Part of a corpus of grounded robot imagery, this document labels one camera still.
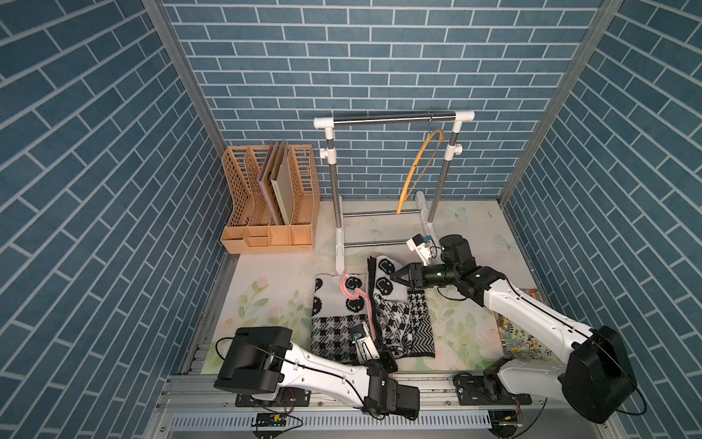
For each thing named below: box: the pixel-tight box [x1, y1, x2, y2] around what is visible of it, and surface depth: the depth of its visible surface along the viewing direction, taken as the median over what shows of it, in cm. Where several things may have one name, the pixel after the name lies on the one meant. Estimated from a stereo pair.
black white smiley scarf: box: [310, 255, 437, 365], surface depth 83 cm
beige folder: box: [270, 139, 295, 225], surface depth 96 cm
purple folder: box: [256, 141, 285, 226], surface depth 93 cm
